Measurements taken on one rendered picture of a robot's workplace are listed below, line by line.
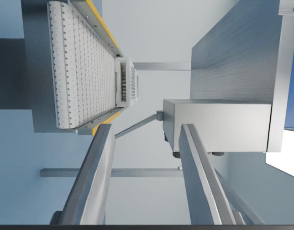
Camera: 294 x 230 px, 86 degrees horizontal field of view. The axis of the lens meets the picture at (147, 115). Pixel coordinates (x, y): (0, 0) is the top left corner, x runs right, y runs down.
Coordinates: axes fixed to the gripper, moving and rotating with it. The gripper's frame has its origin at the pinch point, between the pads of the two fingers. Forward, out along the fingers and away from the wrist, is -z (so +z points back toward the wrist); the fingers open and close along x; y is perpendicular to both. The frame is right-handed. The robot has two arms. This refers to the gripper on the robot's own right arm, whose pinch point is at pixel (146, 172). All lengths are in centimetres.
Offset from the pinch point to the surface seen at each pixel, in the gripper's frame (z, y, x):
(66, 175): -71, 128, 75
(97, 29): -44.8, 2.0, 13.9
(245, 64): -34.9, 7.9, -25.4
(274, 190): -102, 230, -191
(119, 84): -64, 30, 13
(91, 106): -30.7, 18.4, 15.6
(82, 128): -19.7, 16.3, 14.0
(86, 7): -35.1, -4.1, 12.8
